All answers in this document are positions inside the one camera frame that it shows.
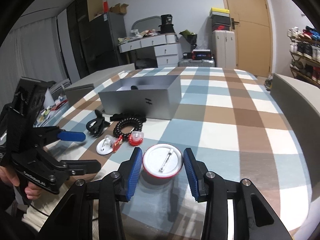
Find black fabric scrunchie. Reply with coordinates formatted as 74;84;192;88
110;112;146;123

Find stacked shoe boxes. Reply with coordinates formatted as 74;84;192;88
209;7;231;31

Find checkered bed blanket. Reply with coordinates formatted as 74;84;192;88
37;65;313;240

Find wooden door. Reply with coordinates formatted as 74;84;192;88
224;0;272;77

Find white cabinet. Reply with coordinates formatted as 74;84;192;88
212;30;236;69

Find grey cardboard box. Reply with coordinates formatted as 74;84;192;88
98;75;182;120

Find grey bed footboard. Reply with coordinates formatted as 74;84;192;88
270;73;320;170

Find shoe rack with shoes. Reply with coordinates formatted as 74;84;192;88
287;25;320;88

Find person's left hand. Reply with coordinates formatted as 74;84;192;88
1;166;42;200

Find black hair claw clip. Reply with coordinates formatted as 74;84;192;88
86;109;110;137

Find silver suitcase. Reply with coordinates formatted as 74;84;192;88
178;59;215;67

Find small white round badge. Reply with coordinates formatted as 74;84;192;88
96;135;116;155

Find white desk with drawers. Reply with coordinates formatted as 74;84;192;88
118;33;183;68

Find black wardrobe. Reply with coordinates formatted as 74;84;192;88
66;0;127;78

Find round white pin badge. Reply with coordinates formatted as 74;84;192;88
142;144;183;179

